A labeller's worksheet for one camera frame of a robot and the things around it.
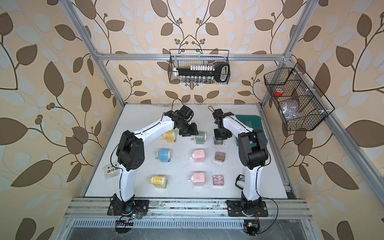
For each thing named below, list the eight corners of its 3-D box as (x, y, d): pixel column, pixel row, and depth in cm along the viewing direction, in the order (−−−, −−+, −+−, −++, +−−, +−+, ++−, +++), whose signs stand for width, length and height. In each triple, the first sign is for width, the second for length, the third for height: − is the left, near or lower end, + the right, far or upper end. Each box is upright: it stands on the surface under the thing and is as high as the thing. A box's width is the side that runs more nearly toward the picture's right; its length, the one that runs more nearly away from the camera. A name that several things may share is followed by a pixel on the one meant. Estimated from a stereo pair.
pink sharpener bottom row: (187, 186, 83) (187, 182, 77) (188, 176, 86) (187, 172, 81) (204, 186, 83) (205, 182, 77) (204, 176, 86) (205, 172, 81)
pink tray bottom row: (213, 186, 83) (213, 185, 82) (212, 176, 87) (212, 174, 85) (224, 186, 83) (224, 185, 82) (223, 176, 87) (223, 174, 85)
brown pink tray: (214, 160, 93) (214, 159, 91) (215, 152, 96) (215, 151, 95) (224, 162, 92) (224, 161, 90) (225, 154, 95) (225, 152, 94)
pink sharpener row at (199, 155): (189, 162, 91) (188, 158, 86) (189, 154, 95) (189, 149, 90) (204, 162, 91) (204, 158, 86) (204, 154, 95) (204, 149, 90)
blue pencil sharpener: (158, 162, 91) (155, 157, 86) (159, 154, 95) (157, 149, 89) (170, 162, 91) (168, 157, 86) (171, 154, 95) (169, 149, 89)
